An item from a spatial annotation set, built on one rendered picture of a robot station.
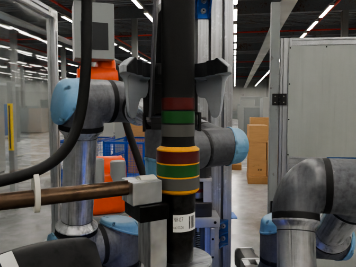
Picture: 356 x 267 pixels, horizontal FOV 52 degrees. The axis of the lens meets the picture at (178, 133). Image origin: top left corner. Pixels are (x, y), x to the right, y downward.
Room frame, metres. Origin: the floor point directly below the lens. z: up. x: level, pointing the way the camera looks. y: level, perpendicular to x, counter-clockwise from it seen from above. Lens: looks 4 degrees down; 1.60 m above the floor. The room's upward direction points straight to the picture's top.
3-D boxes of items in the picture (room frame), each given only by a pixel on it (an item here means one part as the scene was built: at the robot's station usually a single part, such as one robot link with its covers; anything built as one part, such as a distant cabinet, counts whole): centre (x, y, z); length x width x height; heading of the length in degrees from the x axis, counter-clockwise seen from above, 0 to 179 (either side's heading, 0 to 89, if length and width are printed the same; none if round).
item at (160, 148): (0.36, 0.00, 1.54); 0.04 x 0.04 x 0.05
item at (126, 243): (1.09, 0.18, 1.20); 0.13 x 0.12 x 0.14; 126
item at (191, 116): (0.36, 0.00, 1.59); 0.03 x 0.03 x 0.01
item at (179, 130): (0.36, 0.00, 1.58); 0.03 x 0.03 x 0.01
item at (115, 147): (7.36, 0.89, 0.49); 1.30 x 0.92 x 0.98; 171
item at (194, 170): (0.36, 0.00, 1.54); 0.04 x 0.04 x 0.01
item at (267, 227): (1.12, -0.32, 1.20); 0.13 x 0.12 x 0.14; 78
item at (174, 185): (0.36, 0.00, 1.53); 0.04 x 0.04 x 0.01
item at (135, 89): (0.38, 0.05, 1.62); 0.09 x 0.03 x 0.06; 162
